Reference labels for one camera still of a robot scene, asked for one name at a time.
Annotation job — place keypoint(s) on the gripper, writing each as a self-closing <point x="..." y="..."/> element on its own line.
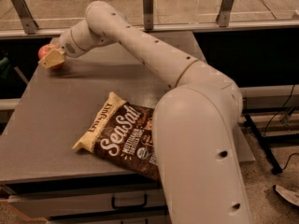
<point x="66" y="44"/>

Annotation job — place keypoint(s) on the horizontal metal rail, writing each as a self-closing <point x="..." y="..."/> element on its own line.
<point x="194" y="27"/>

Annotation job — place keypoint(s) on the white shoe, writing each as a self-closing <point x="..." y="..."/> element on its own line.
<point x="288" y="195"/>

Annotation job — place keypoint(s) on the black upper drawer handle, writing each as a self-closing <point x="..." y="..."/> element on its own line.
<point x="129" y="202"/>

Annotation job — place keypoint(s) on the red apple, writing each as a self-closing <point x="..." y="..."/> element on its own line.
<point x="45" y="50"/>

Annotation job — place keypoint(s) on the black metal floor stand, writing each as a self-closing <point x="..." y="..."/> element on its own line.
<point x="276" y="169"/>

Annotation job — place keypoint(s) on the sea salt chips bag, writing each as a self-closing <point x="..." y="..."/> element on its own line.
<point x="121" y="133"/>

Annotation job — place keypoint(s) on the grey drawer cabinet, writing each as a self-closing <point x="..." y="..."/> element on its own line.
<point x="61" y="197"/>

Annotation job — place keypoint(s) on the middle metal rail bracket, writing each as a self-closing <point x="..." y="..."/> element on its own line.
<point x="148" y="14"/>

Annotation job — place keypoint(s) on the left metal rail bracket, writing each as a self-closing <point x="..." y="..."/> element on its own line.
<point x="28" y="23"/>

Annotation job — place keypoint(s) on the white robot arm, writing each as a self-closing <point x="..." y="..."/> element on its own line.
<point x="193" y="124"/>

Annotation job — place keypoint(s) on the metal rail bracket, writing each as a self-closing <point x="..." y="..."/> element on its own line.
<point x="148" y="14"/>
<point x="223" y="17"/>
<point x="28" y="23"/>

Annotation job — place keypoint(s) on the right metal rail bracket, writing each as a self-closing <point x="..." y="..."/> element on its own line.
<point x="223" y="17"/>

